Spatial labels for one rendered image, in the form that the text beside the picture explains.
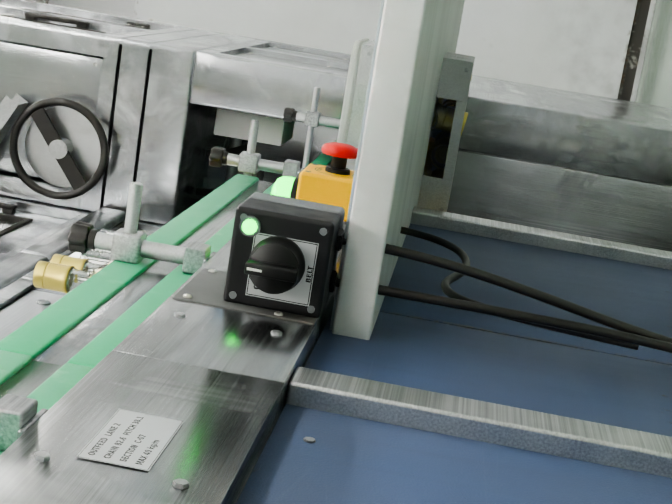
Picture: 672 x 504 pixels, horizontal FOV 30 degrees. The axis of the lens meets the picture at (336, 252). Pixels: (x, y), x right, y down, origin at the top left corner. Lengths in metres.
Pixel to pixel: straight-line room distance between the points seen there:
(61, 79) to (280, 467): 2.03
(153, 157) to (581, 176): 0.88
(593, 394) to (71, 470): 0.48
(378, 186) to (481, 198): 1.58
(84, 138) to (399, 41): 1.75
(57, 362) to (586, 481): 0.37
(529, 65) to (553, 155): 2.75
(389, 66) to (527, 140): 1.59
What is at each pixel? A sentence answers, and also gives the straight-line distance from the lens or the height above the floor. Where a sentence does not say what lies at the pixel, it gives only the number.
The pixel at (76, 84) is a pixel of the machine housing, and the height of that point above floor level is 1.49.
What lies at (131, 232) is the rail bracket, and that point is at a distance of 1.17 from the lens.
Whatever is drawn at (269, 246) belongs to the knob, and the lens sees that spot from 0.97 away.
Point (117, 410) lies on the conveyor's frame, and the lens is 0.76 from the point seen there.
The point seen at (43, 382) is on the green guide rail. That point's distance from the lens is 0.85.
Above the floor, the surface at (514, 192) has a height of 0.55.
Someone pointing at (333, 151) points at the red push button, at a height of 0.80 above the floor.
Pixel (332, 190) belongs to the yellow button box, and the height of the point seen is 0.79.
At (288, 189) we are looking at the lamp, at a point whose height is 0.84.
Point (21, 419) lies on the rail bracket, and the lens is 0.72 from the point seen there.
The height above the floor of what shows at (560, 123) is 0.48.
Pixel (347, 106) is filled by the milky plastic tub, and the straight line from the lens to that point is 1.76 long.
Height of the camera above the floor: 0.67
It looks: 5 degrees up
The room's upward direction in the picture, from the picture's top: 80 degrees counter-clockwise
